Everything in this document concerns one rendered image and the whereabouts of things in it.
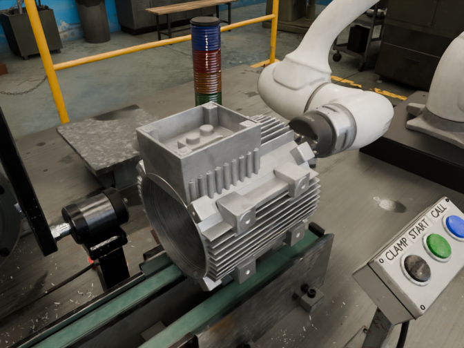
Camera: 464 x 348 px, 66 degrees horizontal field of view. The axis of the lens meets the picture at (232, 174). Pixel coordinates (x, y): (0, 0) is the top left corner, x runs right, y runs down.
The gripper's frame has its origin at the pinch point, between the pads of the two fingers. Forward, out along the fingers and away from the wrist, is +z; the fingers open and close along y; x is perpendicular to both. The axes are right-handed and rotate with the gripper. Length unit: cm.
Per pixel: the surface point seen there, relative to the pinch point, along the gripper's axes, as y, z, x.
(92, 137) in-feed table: -53, -1, 18
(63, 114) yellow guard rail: -230, -43, 82
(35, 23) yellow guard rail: -230, -36, 20
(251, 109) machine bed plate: -57, -62, 23
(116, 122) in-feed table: -57, -9, 17
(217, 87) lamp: -25.0, -18.5, -1.3
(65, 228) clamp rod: -10.7, 19.1, 9.5
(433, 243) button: 25.3, -10.6, 1.1
